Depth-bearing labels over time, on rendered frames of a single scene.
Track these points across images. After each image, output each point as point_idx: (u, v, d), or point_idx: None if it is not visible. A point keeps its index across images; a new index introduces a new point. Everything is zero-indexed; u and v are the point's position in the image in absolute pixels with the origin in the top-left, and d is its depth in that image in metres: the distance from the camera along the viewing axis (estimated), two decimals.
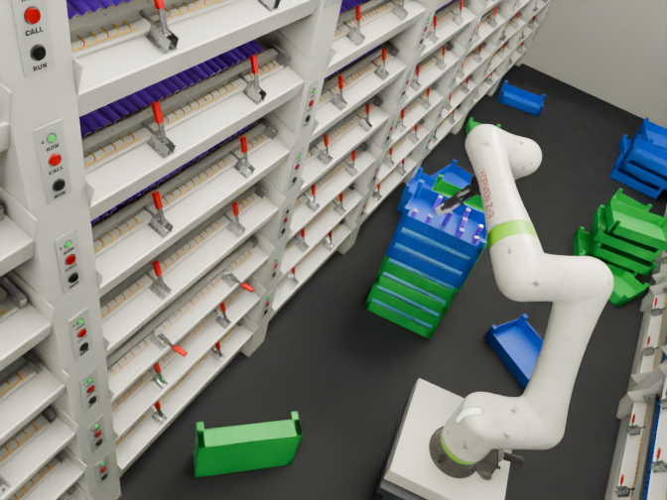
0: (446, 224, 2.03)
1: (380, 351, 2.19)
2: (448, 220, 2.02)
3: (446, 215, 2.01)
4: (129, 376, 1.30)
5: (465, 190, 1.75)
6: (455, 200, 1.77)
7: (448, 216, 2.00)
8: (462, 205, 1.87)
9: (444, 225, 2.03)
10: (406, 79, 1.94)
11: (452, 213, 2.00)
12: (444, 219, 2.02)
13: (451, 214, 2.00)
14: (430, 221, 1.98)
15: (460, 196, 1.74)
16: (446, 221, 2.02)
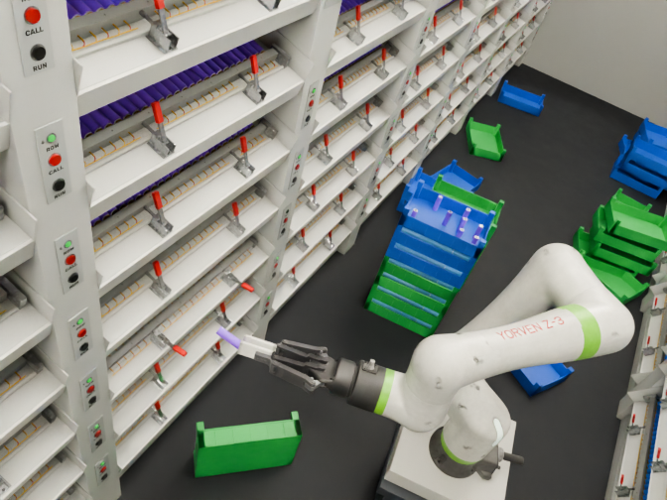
0: (446, 224, 2.03)
1: (380, 351, 2.19)
2: (448, 220, 2.02)
3: (446, 215, 2.01)
4: (129, 376, 1.30)
5: None
6: (309, 347, 1.19)
7: (448, 216, 2.00)
8: (275, 351, 1.12)
9: (444, 225, 2.03)
10: (406, 79, 1.94)
11: (452, 213, 2.00)
12: (444, 219, 2.02)
13: (451, 214, 2.00)
14: (231, 339, 1.14)
15: (325, 349, 1.20)
16: (446, 221, 2.02)
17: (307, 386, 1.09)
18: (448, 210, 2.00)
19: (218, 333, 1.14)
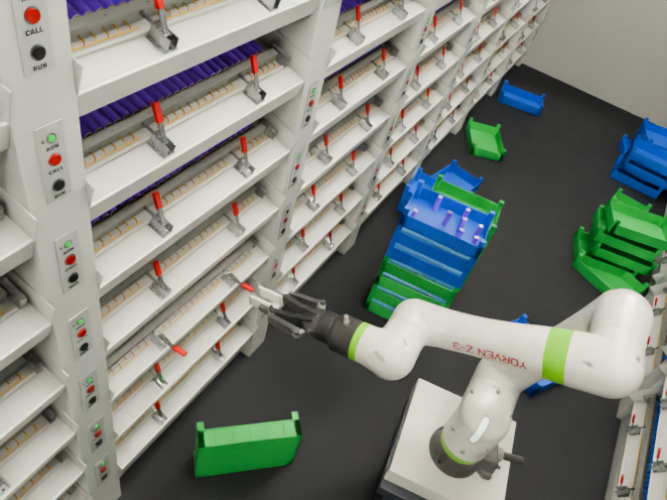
0: (446, 224, 2.03)
1: None
2: (448, 220, 2.02)
3: (446, 215, 2.01)
4: (129, 376, 1.30)
5: (324, 311, 1.37)
6: (311, 299, 1.39)
7: (448, 216, 2.00)
8: (272, 305, 1.35)
9: (444, 225, 2.03)
10: (406, 79, 1.94)
11: (452, 213, 2.00)
12: (444, 219, 2.02)
13: (451, 214, 2.00)
14: None
15: (325, 302, 1.39)
16: (446, 221, 2.02)
17: (293, 334, 1.31)
18: (448, 210, 2.00)
19: None
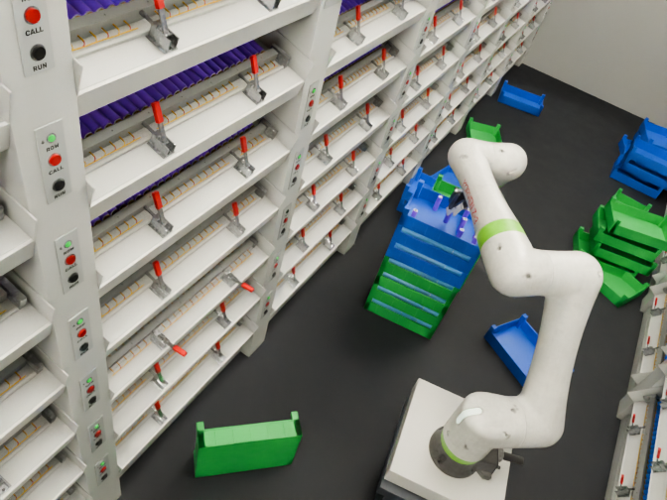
0: (447, 221, 2.02)
1: (380, 351, 2.19)
2: (449, 217, 2.01)
3: (447, 212, 2.00)
4: (129, 376, 1.30)
5: (461, 188, 1.82)
6: (453, 196, 1.86)
7: (449, 213, 1.99)
8: (464, 209, 1.92)
9: (445, 222, 2.02)
10: (406, 79, 1.94)
11: None
12: (445, 216, 2.01)
13: (452, 211, 1.99)
14: None
15: (455, 192, 1.83)
16: (447, 218, 2.01)
17: None
18: None
19: None
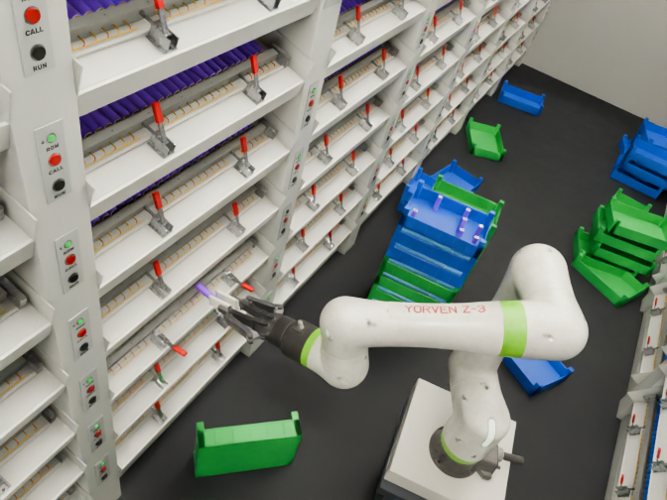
0: (199, 286, 1.39)
1: (380, 351, 2.19)
2: (205, 291, 1.39)
3: (212, 294, 1.40)
4: (129, 376, 1.30)
5: (281, 315, 1.36)
6: (268, 303, 1.37)
7: (212, 294, 1.39)
8: (231, 306, 1.34)
9: (200, 283, 1.40)
10: (406, 79, 1.94)
11: None
12: (206, 289, 1.41)
13: None
14: None
15: (282, 306, 1.37)
16: (204, 288, 1.40)
17: (246, 337, 1.29)
18: None
19: None
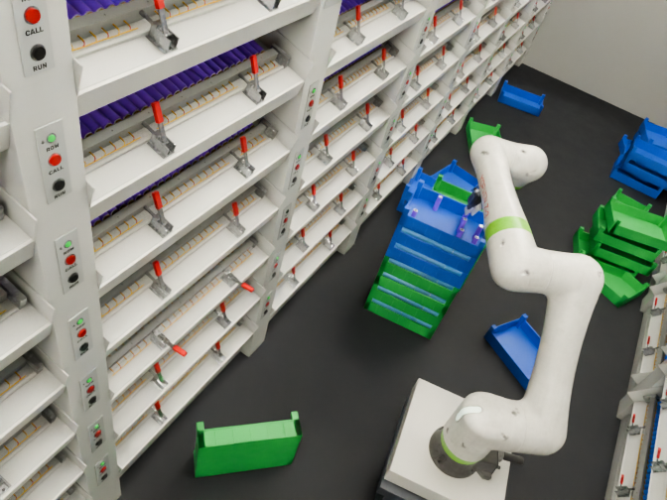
0: None
1: (380, 351, 2.19)
2: None
3: None
4: (129, 376, 1.30)
5: None
6: (472, 197, 1.90)
7: None
8: (482, 209, 1.96)
9: None
10: (406, 79, 1.94)
11: None
12: None
13: None
14: None
15: (473, 192, 1.87)
16: None
17: None
18: None
19: None
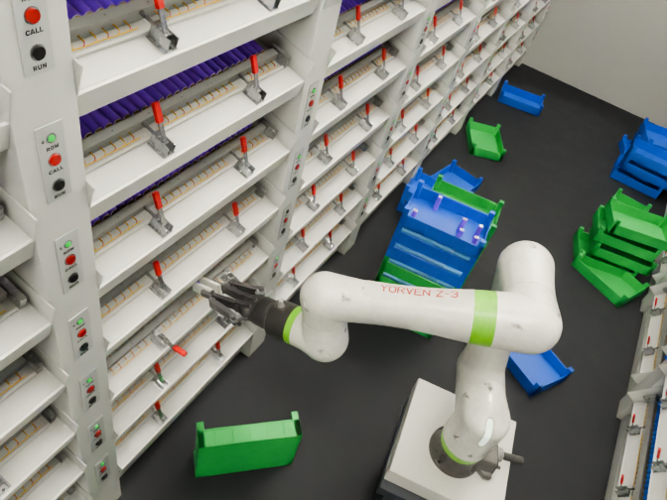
0: None
1: (380, 351, 2.19)
2: None
3: None
4: (129, 376, 1.30)
5: (263, 297, 1.40)
6: (249, 286, 1.42)
7: None
8: (213, 290, 1.39)
9: None
10: (406, 79, 1.94)
11: None
12: None
13: None
14: None
15: (263, 288, 1.41)
16: None
17: (230, 318, 1.34)
18: None
19: None
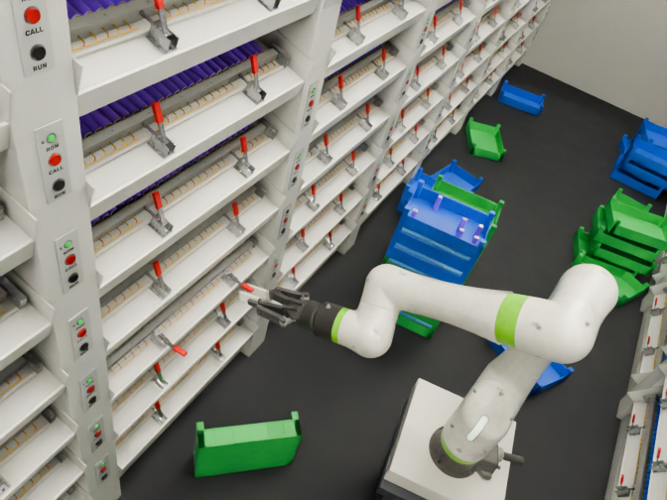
0: None
1: None
2: None
3: None
4: (129, 376, 1.30)
5: (290, 319, 1.43)
6: (273, 320, 1.44)
7: None
8: (270, 301, 1.53)
9: None
10: (406, 79, 1.94)
11: None
12: None
13: None
14: None
15: (282, 326, 1.43)
16: None
17: (305, 296, 1.52)
18: None
19: None
